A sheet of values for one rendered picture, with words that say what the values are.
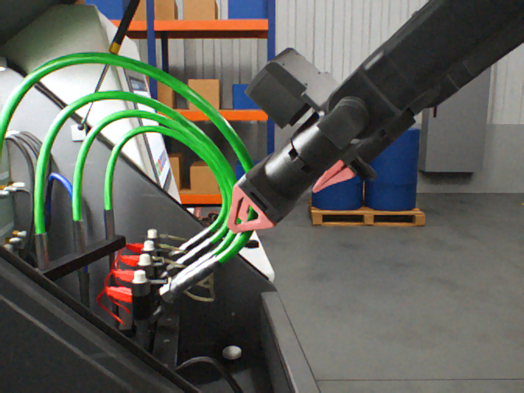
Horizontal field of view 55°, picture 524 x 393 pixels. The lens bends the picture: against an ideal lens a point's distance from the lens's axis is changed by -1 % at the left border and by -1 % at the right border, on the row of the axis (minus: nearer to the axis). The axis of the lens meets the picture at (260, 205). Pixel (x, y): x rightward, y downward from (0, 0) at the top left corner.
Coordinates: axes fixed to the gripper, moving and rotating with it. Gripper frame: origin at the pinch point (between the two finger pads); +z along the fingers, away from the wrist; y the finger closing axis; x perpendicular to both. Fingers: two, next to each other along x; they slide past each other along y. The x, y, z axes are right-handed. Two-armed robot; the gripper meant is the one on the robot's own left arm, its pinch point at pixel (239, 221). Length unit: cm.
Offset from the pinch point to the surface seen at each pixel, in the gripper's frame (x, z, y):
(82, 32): -49, 19, -27
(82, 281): -11.7, 37.4, -1.4
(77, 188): -23.4, 25.8, -5.5
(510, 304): 163, 101, -266
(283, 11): -175, 202, -613
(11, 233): -29, 48, -4
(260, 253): 9, 41, -46
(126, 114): -26.3, 13.0, -13.2
